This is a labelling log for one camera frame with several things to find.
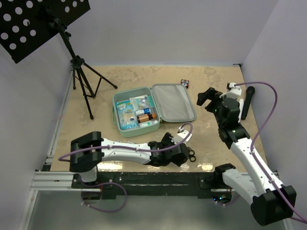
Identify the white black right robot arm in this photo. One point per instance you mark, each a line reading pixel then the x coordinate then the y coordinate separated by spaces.
pixel 269 199

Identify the black handled scissors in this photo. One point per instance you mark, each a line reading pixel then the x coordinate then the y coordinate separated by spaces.
pixel 191 155

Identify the white gauze pack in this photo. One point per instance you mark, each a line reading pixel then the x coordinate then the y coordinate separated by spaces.
pixel 140 101

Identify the black music stand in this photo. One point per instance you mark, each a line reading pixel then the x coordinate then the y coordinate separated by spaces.
pixel 25 25

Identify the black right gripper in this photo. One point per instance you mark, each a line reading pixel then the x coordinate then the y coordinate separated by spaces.
pixel 210 94

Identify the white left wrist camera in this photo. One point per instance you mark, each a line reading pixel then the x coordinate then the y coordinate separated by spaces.
pixel 182 134

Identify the brown bottle orange cap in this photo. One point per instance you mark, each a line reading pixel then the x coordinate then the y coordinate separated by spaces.
pixel 145 117

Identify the black microphone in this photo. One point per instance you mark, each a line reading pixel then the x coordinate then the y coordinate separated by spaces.
pixel 249 94

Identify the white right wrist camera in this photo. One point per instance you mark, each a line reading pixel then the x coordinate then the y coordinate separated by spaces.
pixel 233 91

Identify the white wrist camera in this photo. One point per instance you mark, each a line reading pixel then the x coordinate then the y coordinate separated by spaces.
pixel 182 134
pixel 233 91

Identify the blue cotton swab bag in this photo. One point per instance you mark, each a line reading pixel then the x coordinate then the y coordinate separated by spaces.
pixel 126 114

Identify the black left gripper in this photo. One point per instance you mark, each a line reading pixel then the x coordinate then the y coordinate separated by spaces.
pixel 166 140

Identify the white microphone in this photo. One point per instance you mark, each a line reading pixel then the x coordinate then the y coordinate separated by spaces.
pixel 241 105

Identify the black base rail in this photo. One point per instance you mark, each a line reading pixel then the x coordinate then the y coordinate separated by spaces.
pixel 199 184

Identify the white plastic bottle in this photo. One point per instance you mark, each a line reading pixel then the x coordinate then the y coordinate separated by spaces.
pixel 148 123

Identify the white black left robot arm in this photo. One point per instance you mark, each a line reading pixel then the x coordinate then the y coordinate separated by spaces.
pixel 90 150

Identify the mint green medicine case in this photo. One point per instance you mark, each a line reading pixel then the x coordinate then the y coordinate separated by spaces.
pixel 171 103

